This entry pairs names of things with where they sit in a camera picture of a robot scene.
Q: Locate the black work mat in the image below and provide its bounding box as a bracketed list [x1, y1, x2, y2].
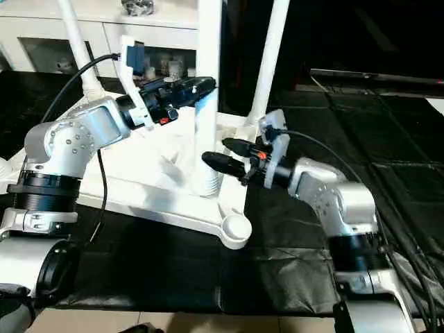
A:
[0, 69, 444, 320]

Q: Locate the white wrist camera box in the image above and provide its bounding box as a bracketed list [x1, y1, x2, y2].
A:
[258, 109, 292, 189]
[117, 35, 157, 131]

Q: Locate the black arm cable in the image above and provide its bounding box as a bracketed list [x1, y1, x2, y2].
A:
[283, 129, 444, 327]
[40, 53, 123, 245]

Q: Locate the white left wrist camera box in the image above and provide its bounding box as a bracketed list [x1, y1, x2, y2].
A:
[117, 35, 157, 131]

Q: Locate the white cabinet with glass doors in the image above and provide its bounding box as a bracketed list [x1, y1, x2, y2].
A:
[0, 0, 209, 76]

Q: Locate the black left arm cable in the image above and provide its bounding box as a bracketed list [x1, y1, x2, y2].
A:
[40, 53, 123, 245]

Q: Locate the glossy black long bar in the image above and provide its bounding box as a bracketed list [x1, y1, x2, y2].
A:
[311, 68, 444, 88]

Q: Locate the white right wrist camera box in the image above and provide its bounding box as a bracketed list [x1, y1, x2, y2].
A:
[258, 109, 292, 189]

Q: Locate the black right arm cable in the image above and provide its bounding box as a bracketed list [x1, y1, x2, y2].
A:
[283, 129, 444, 327]

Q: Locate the white plastic table leg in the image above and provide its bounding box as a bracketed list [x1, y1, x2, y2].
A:
[247, 0, 291, 130]
[196, 0, 224, 198]
[57, 0, 106, 99]

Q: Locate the crumpled silver black object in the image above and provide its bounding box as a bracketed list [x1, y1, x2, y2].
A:
[121, 0, 157, 17]

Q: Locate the white plastic table top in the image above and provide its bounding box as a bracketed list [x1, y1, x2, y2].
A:
[0, 89, 255, 250]

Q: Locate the black cabinet with orange label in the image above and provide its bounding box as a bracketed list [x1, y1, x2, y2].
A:
[222, 0, 444, 87]

